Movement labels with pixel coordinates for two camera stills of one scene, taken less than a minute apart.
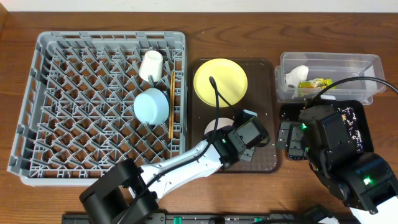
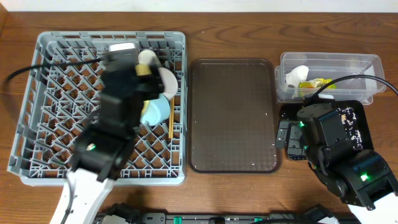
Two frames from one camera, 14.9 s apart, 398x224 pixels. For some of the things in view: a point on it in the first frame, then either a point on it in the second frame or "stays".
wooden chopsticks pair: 171,103 stays
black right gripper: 296,145 stays
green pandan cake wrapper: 316,83 stays
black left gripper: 246,152 -> 144,86
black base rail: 231,218 stays
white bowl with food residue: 222,122 -> 170,83
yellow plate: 230,79 -> 143,70
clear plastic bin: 301,76 stays
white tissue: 298,74 stays
